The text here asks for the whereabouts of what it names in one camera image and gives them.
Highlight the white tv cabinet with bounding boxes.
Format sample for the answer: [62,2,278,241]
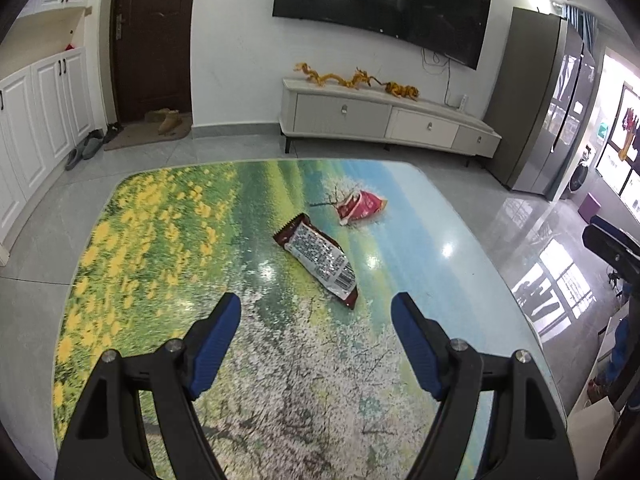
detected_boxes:
[280,79,501,159]

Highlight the grey slippers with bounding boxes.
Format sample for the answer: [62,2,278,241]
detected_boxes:
[64,129,104,171]

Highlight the tan boots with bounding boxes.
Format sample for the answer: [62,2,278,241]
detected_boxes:
[144,108,182,136]

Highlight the red snack bag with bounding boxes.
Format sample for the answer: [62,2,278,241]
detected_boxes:
[334,190,387,226]

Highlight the dark brown entrance door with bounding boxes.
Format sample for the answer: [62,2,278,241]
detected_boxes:
[111,0,193,122]

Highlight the purple stool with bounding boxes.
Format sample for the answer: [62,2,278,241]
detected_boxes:
[578,193,601,223]

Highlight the blue white sleeve forearm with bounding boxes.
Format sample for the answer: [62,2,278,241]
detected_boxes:
[587,316,632,404]

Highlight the white shoe cabinet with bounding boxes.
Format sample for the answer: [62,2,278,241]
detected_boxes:
[1,0,94,263]

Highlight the brown silver snack bag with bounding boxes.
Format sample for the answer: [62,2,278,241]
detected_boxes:
[273,212,358,310]

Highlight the white washing machine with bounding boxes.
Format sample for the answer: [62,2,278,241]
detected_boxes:
[567,144,592,194]

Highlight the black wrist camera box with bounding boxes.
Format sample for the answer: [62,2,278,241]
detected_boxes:
[582,214,640,286]

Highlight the golden ornament right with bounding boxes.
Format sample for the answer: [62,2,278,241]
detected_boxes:
[384,81,420,101]

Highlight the golden dragon ornament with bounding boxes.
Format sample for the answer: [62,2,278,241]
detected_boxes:
[294,62,381,89]

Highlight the brown door mat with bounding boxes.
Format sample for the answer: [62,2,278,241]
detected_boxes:
[103,114,192,152]

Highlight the grey refrigerator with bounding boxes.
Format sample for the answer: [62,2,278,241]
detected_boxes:
[484,8,596,202]

